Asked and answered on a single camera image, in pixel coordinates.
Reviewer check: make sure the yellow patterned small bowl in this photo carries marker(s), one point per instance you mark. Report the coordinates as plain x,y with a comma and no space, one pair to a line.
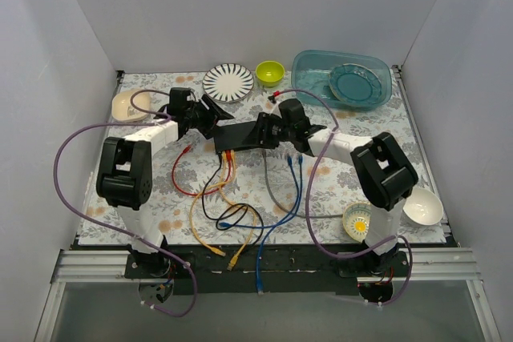
356,221

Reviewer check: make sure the cream square dish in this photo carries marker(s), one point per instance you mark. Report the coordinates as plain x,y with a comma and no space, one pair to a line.
123,112

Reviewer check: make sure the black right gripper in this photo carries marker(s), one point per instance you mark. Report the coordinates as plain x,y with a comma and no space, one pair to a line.
262,130

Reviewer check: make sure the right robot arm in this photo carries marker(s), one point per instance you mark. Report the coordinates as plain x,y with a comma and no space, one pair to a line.
385,174

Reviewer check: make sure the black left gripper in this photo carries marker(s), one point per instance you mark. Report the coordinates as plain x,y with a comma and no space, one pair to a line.
207,118

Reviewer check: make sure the teal glass plate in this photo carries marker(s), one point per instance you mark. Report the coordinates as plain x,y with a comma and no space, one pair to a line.
356,84

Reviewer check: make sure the teal plastic tub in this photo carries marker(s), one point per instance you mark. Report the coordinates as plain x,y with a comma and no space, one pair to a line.
311,70

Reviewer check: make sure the striped white plate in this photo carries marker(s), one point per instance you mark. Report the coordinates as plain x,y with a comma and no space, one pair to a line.
228,82

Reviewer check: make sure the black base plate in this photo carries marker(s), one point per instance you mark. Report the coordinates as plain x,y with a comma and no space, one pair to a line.
284,268

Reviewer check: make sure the white ceramic bowl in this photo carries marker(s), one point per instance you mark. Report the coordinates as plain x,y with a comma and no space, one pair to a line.
423,208

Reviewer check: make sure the lime green bowl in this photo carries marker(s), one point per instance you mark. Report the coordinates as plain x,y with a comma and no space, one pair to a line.
269,73

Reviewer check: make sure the aluminium frame rail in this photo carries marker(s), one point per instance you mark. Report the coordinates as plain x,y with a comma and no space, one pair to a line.
293,294

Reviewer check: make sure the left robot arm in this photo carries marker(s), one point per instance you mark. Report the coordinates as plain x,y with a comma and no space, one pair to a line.
125,172

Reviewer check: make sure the dark grey network switch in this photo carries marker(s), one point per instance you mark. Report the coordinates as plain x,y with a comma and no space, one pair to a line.
228,138

